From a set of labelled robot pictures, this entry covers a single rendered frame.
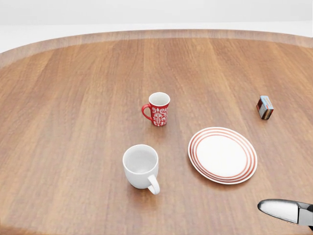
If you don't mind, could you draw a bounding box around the small printed food box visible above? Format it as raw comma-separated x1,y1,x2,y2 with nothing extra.
256,95,274,120

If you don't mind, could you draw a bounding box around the white plate with red rings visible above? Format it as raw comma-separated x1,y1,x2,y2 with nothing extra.
187,126,258,185

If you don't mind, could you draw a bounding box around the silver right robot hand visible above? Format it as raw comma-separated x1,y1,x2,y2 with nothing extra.
257,198,313,231

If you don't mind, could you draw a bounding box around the white mug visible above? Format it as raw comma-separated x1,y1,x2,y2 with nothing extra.
122,144,160,195

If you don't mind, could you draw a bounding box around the red patterned mug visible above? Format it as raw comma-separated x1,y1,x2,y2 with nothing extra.
141,92,171,127

